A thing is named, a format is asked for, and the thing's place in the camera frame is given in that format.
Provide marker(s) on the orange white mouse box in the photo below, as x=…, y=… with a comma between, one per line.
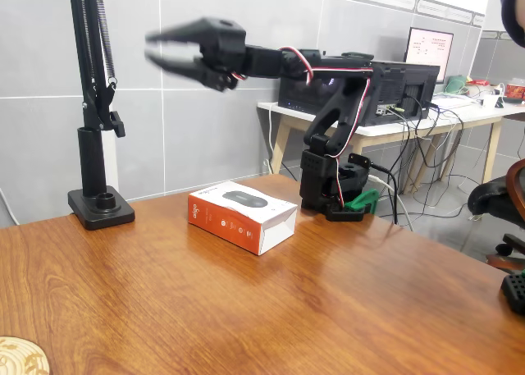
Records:
x=238, y=204

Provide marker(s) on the computer monitor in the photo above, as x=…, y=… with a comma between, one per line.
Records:
x=428, y=47

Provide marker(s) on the stack of papers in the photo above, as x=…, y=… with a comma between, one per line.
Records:
x=451, y=100

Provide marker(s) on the black second arm base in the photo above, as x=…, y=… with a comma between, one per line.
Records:
x=514, y=291

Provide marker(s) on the white table with wooden legs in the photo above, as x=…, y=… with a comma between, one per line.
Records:
x=287, y=114

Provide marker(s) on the round wooden coaster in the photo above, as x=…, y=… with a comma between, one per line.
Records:
x=20, y=358

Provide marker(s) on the green plastic clamp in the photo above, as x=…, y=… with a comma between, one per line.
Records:
x=365, y=198

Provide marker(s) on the black office chair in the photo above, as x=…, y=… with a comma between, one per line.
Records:
x=488, y=198

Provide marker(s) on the black computer case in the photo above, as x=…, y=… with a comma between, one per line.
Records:
x=393, y=92

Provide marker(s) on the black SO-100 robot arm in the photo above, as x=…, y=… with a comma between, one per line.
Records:
x=340, y=104

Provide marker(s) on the person in dark clothing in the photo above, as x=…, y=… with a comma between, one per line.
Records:
x=514, y=14

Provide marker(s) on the black spring boom stand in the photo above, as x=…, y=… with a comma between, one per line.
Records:
x=91, y=161

